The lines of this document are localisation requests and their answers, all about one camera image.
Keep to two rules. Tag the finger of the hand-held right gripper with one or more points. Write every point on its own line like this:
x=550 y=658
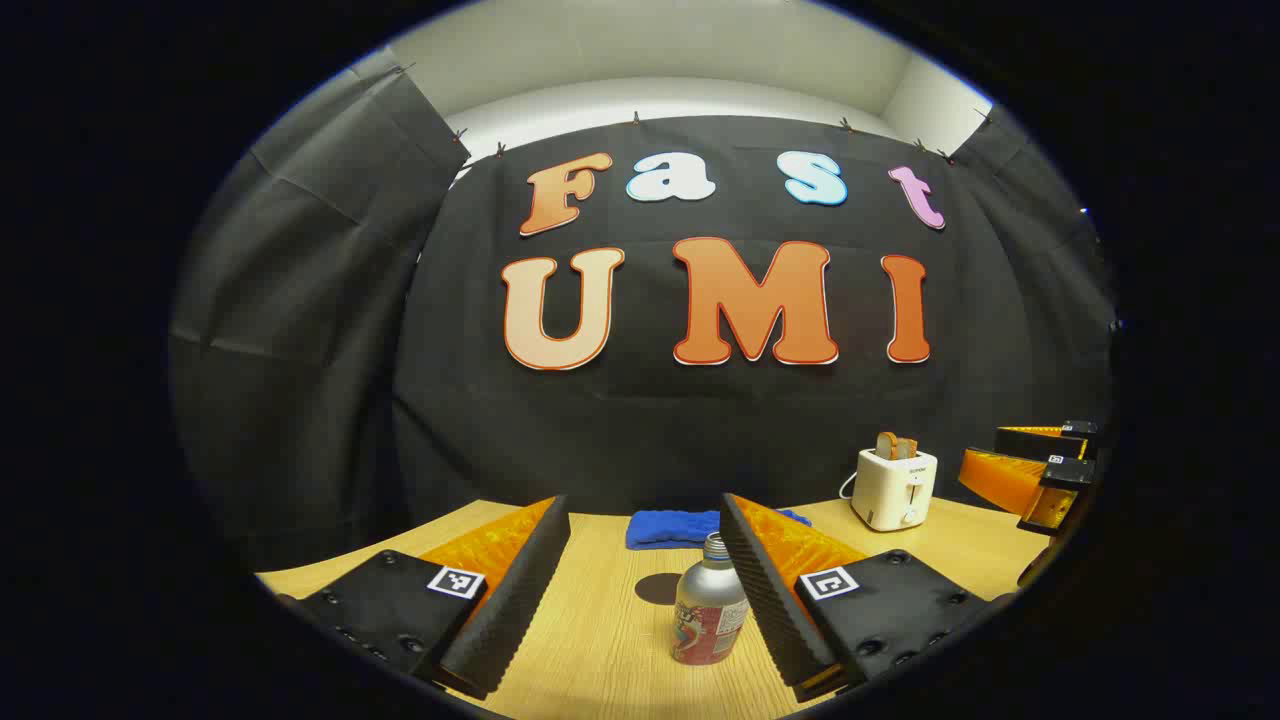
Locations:
x=1040 y=445
x=1000 y=478

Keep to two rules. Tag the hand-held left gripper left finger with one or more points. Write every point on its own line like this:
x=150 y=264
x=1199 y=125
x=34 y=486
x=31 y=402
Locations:
x=510 y=610

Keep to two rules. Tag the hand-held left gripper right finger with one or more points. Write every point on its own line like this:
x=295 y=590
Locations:
x=765 y=600

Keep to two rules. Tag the silver water bottle red label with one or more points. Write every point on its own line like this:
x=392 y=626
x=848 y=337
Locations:
x=705 y=610

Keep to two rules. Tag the round dark coaster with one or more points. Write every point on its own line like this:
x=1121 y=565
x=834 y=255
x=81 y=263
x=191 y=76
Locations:
x=655 y=590

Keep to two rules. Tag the toast bread slice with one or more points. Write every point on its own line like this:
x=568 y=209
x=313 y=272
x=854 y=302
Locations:
x=886 y=446
x=908 y=449

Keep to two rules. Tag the white toaster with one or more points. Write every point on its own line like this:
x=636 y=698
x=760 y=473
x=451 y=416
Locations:
x=890 y=490

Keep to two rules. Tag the blue towel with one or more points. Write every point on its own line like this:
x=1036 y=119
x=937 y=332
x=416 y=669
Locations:
x=670 y=527

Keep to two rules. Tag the black backdrop cloth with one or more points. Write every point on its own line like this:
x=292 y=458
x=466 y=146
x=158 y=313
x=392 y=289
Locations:
x=700 y=430

